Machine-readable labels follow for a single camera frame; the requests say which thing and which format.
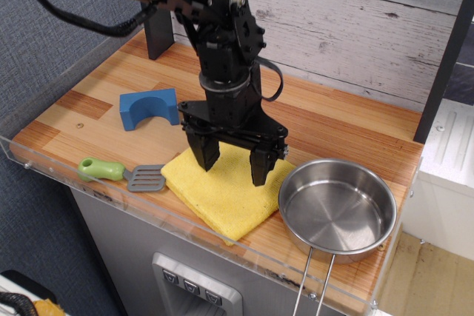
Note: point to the yellow black object bottom corner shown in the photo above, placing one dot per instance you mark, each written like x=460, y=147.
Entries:
x=21, y=295

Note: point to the clear acrylic edge guard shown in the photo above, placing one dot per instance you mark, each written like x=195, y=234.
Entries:
x=353, y=89

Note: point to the green handled grey toy spatula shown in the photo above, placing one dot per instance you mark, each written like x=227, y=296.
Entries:
x=143, y=178

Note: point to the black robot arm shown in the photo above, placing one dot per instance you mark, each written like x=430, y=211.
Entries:
x=227, y=41

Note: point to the silver pot with wire handle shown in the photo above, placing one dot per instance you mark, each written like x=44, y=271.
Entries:
x=336, y=210

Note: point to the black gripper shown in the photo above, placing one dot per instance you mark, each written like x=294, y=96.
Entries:
x=239, y=121

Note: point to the black upright post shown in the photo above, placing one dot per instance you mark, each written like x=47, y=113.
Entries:
x=443, y=75
x=158, y=31

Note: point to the black right upright post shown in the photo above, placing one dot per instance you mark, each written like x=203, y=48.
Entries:
x=443, y=75

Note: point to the yellow cloth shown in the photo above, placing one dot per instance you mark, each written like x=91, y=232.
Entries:
x=225, y=197

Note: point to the grey toy cabinet front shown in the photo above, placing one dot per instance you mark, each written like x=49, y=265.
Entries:
x=127, y=242

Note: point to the blue arch wooden block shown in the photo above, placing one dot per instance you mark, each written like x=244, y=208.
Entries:
x=135, y=107

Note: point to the white ridged appliance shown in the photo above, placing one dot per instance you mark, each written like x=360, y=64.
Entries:
x=439, y=209

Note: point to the black left upright post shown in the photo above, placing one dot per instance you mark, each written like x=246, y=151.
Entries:
x=158, y=31

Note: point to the silver button control panel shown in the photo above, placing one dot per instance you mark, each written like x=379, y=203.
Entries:
x=187, y=291

